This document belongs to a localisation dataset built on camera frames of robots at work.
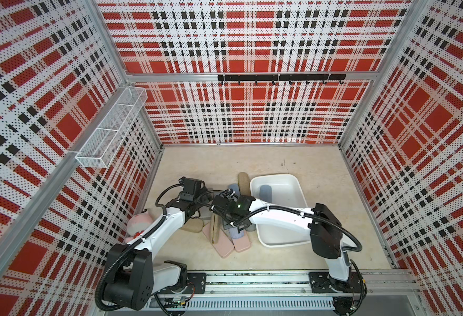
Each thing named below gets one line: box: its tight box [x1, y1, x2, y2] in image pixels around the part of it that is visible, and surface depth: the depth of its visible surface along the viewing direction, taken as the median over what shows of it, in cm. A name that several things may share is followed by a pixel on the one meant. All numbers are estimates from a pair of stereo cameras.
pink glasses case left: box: [201, 221, 235, 259], surface depth 83 cm
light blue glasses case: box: [259, 184, 273, 203], surface depth 100 cm
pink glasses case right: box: [231, 229, 253, 253], surface depth 82 cm
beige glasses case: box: [181, 217, 204, 234], surface depth 88 cm
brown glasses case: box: [209, 213, 221, 245], surface depth 80 cm
